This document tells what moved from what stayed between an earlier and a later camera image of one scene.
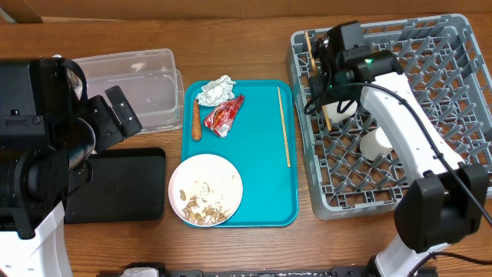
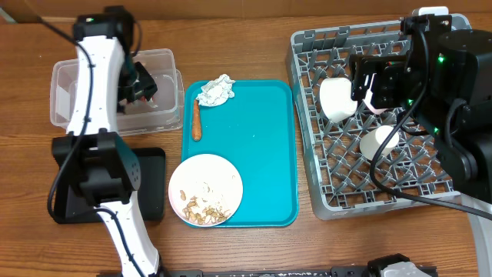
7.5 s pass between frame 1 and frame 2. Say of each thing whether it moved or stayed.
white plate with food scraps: stayed
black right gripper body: moved
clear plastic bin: stayed
